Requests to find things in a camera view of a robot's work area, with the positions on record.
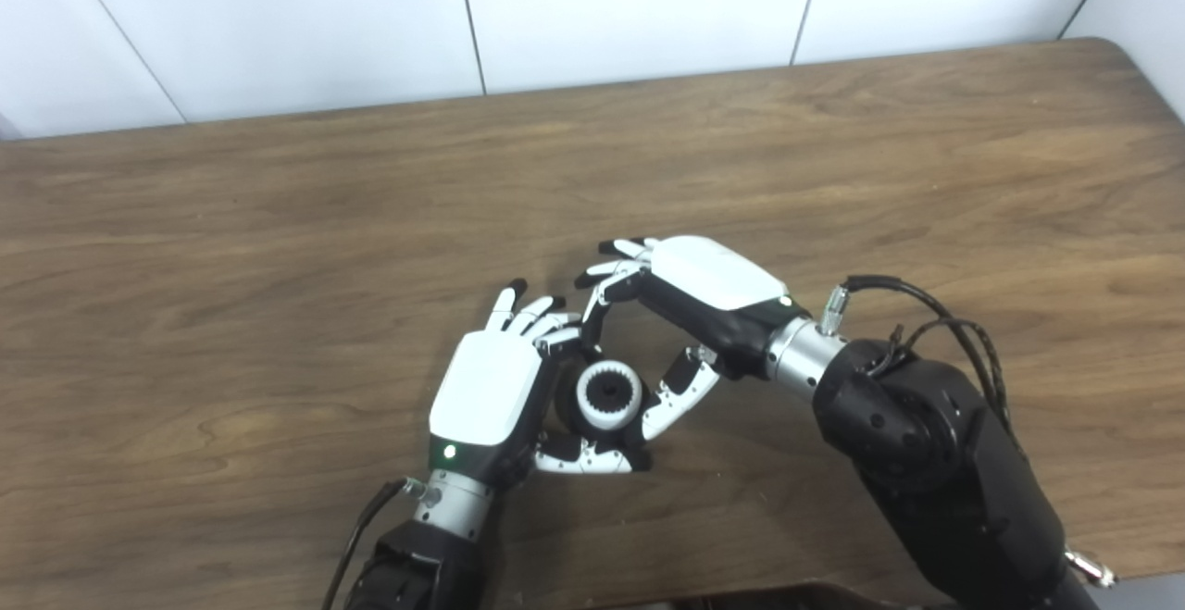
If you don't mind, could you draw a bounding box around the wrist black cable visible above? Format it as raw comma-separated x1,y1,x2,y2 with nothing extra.
321,479,438,610
819,275,1025,455

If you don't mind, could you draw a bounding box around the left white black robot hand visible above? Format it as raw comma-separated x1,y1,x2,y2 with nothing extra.
428,279,649,491

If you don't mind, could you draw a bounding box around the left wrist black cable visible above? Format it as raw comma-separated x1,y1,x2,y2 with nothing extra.
321,479,438,610

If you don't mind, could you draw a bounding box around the round black part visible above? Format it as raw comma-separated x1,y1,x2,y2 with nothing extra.
554,360,644,437

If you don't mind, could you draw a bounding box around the black robot torso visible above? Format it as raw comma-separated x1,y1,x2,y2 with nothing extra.
574,580,936,610

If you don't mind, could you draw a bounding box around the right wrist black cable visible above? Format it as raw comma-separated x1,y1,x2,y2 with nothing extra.
819,275,1025,455

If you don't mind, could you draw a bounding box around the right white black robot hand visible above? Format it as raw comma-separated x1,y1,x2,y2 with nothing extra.
574,235,795,442

